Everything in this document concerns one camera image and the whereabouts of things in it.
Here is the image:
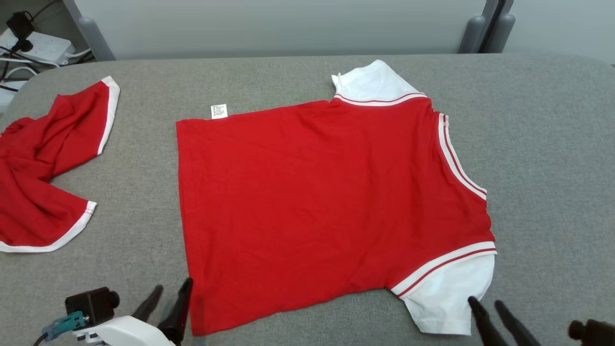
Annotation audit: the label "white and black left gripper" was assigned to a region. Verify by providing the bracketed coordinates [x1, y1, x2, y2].
[72, 277, 194, 346]

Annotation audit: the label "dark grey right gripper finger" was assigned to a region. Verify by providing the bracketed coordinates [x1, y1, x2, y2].
[467, 296, 510, 346]
[495, 300, 541, 346]

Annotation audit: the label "red shorts with white trim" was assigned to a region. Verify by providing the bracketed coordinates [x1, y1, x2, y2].
[0, 76, 121, 254]

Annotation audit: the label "red t-shirt with white sleeves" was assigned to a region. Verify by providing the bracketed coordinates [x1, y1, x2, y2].
[176, 60, 498, 336]

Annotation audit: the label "white flat power adapter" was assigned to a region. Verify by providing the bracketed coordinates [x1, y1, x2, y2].
[0, 79, 25, 114]

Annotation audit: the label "grey rounded partition foot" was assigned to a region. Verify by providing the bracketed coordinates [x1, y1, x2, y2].
[458, 15, 487, 54]
[78, 17, 116, 62]
[489, 13, 516, 54]

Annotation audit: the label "narrow white partition panel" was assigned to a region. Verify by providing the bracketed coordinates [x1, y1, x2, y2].
[502, 0, 615, 64]

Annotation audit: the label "wide white partition panel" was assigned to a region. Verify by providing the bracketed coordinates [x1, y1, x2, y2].
[74, 0, 487, 61]

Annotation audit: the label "black plug adapter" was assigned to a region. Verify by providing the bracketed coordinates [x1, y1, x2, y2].
[6, 12, 35, 53]

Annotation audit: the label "teal cable connector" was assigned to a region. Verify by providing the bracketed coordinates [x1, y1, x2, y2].
[42, 311, 90, 342]

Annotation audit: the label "slanted grey partition post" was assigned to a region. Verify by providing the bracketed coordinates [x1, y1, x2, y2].
[62, 0, 116, 62]

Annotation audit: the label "grey double partition post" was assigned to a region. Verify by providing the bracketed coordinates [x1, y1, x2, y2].
[476, 0, 515, 54]

